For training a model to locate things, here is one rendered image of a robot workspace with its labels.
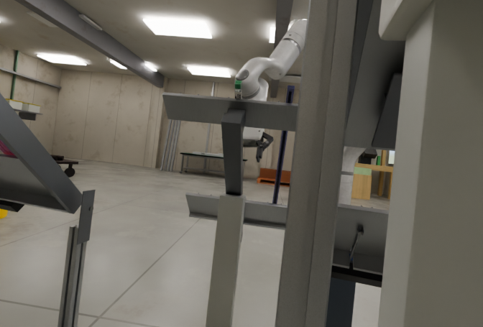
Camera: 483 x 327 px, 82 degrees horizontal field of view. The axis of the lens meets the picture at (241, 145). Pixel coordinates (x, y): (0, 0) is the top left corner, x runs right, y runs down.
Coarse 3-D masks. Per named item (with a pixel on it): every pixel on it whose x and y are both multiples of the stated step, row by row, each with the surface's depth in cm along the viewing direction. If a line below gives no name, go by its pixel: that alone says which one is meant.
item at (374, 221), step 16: (352, 208) 59; (368, 208) 58; (336, 224) 64; (352, 224) 62; (368, 224) 61; (384, 224) 60; (336, 240) 69; (352, 240) 67; (368, 240) 65; (384, 240) 64; (384, 256) 69
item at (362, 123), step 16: (368, 32) 34; (368, 48) 35; (384, 48) 35; (400, 48) 34; (368, 64) 36; (384, 64) 36; (400, 64) 35; (368, 80) 38; (384, 80) 37; (400, 80) 33; (368, 96) 40; (384, 96) 38; (352, 112) 42; (368, 112) 41; (384, 112) 36; (352, 128) 44; (368, 128) 43; (384, 128) 38; (352, 144) 46; (368, 144) 46; (384, 144) 40
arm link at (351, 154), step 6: (348, 150) 119; (354, 150) 119; (360, 150) 120; (348, 156) 121; (354, 156) 121; (342, 162) 122; (348, 162) 122; (354, 162) 124; (342, 168) 122; (348, 168) 122; (342, 174) 122; (348, 174) 122
